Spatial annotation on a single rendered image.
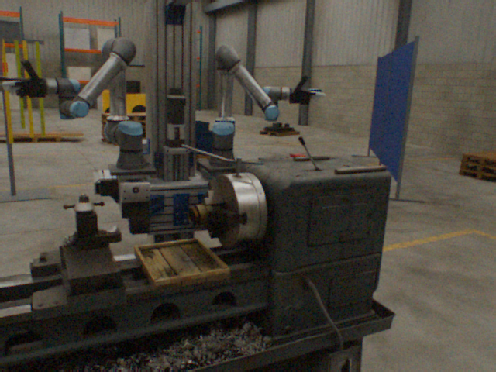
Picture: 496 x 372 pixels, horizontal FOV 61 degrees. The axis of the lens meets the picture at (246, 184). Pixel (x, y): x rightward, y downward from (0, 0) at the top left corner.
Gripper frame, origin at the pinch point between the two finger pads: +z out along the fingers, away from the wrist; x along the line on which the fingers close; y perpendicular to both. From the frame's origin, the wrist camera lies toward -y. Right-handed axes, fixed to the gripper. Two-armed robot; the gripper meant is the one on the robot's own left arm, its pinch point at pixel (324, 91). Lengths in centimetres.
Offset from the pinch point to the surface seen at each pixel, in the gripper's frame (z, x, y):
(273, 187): -31, 85, 26
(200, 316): -58, 108, 73
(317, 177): -13, 82, 22
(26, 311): -110, 133, 54
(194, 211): -62, 90, 36
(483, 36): 551, -927, -24
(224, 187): -51, 80, 29
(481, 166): 404, -530, 206
